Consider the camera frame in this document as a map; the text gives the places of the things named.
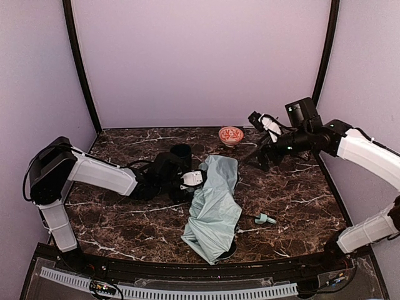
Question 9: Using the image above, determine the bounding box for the black corner post left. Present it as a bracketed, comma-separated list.
[62, 0, 103, 135]

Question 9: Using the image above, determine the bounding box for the black corner post right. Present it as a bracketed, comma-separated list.
[311, 0, 341, 104]

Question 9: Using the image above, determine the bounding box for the red patterned white bowl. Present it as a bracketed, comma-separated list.
[218, 126, 244, 147]

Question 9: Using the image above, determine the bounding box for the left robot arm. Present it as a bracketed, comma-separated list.
[22, 136, 207, 253]

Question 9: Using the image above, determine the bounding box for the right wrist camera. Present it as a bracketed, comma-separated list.
[247, 111, 282, 143]

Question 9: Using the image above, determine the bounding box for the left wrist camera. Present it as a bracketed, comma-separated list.
[180, 169, 207, 190]

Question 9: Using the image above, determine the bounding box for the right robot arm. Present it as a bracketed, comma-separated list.
[246, 97, 399, 269]

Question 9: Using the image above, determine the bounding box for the dark green mug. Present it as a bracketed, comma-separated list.
[170, 144, 192, 169]

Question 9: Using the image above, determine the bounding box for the black corner post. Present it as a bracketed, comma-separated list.
[311, 0, 341, 104]
[62, 0, 103, 135]

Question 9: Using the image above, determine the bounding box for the mint green folding umbrella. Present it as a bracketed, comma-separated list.
[181, 155, 242, 265]

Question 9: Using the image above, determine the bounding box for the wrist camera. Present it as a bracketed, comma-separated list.
[247, 111, 282, 143]
[180, 169, 207, 190]

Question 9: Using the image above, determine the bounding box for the white slotted cable duct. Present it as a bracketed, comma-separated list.
[39, 267, 298, 299]

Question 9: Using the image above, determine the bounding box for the black front rail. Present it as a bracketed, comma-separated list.
[83, 253, 357, 282]

